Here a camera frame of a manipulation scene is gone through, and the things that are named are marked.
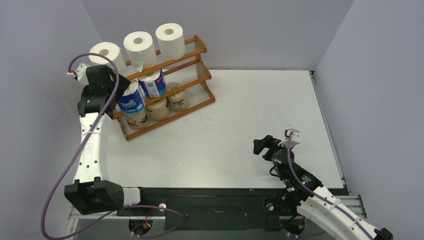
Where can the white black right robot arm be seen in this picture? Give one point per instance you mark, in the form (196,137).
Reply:
(324,198)

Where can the white toilet paper roll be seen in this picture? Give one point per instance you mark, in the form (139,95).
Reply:
(112,52)
(171,42)
(140,49)

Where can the orange wooden tiered shelf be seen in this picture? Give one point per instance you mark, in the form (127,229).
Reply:
(188,71)

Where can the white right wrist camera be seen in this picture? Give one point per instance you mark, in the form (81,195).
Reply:
(292,138)

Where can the brown roll black print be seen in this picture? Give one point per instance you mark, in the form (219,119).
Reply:
(137,120)

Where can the blue toilet roll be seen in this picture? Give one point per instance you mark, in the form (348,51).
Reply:
(153,84)
(132,101)

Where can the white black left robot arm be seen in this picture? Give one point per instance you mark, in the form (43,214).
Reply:
(91,191)

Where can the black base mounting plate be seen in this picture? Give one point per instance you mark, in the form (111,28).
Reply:
(220,209)

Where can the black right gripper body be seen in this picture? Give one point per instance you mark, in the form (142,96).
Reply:
(269,145)

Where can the brown roll plain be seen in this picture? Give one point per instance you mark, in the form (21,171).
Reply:
(158,110)

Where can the brown roll with cartoon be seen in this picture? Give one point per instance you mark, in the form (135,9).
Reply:
(178,101)

